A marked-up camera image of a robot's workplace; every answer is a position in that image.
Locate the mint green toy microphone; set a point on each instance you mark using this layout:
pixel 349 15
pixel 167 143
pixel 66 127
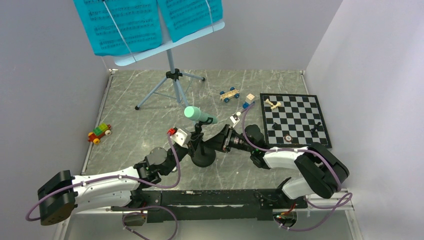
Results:
pixel 194 113

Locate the beige toy car blue wheels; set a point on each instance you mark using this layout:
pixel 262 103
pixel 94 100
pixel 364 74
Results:
pixel 232 93

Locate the teal sheet music right page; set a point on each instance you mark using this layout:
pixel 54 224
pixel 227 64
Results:
pixel 184 17

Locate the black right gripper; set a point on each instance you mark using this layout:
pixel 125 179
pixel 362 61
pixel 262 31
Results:
pixel 221 141

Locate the teal sheet music left page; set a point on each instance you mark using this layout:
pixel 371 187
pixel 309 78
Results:
pixel 120 27

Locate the black white chessboard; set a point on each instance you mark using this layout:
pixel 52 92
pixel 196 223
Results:
pixel 297 115

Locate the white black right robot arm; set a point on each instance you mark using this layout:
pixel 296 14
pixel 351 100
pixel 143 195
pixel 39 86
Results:
pixel 321 172

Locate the teal sheet music page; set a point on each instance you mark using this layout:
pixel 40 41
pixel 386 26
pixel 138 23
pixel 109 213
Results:
pixel 120 27
pixel 184 17

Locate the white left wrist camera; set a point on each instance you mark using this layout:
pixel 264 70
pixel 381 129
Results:
pixel 180 136

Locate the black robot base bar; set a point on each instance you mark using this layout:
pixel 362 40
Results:
pixel 186 205

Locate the red green brick toy car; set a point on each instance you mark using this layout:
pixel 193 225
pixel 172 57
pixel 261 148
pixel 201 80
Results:
pixel 100 131

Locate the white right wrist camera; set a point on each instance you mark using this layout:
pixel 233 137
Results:
pixel 235 118

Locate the red white poker chip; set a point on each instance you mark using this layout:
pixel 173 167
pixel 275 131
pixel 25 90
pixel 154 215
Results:
pixel 288 138

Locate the black microphone desk stand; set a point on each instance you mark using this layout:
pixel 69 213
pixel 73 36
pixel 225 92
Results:
pixel 203 156

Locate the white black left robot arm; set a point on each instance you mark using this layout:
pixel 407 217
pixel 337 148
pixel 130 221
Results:
pixel 65 193

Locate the blue white toy block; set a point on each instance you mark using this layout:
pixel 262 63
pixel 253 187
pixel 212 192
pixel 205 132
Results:
pixel 249 99

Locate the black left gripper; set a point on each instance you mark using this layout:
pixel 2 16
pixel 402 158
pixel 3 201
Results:
pixel 194 141

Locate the light blue music stand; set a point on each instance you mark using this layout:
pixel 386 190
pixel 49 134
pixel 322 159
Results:
pixel 174 73

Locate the cream chess piece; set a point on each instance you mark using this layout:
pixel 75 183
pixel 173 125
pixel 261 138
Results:
pixel 274 106
pixel 267 101

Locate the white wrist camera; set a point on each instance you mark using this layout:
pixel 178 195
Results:
pixel 235 118
pixel 180 136

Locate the black chess piece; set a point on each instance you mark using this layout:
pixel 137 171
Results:
pixel 315 127

